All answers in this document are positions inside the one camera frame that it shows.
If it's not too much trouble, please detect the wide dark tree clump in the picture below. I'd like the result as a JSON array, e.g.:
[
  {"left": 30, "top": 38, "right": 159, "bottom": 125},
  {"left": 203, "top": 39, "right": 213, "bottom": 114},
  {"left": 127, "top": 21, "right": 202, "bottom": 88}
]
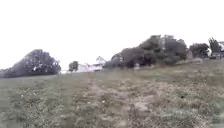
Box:
[{"left": 103, "top": 34, "right": 190, "bottom": 70}]

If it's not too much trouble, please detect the small dark tree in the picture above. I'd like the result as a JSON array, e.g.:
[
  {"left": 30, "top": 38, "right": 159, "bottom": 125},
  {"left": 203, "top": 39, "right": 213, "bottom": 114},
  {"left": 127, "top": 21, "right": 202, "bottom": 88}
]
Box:
[{"left": 68, "top": 60, "right": 80, "bottom": 72}]

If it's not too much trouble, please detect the green grass field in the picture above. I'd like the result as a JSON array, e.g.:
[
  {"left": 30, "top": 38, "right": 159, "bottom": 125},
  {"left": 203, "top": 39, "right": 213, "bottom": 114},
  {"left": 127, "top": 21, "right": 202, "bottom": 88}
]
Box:
[{"left": 0, "top": 58, "right": 224, "bottom": 128}]

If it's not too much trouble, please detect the tall narrow tree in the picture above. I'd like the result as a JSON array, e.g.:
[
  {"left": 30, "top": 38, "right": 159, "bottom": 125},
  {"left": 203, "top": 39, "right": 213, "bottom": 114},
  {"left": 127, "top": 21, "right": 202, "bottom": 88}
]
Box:
[{"left": 208, "top": 36, "right": 223, "bottom": 55}]

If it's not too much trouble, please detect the broad dark tree clump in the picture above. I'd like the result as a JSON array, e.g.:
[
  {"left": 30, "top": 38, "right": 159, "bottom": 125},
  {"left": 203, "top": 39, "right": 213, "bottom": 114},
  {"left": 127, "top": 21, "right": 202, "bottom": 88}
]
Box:
[{"left": 0, "top": 48, "right": 63, "bottom": 80}]

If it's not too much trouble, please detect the white building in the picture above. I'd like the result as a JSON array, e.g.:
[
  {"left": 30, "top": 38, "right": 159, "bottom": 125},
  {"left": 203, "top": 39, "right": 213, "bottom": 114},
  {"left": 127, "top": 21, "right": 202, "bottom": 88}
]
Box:
[{"left": 76, "top": 55, "right": 108, "bottom": 73}]

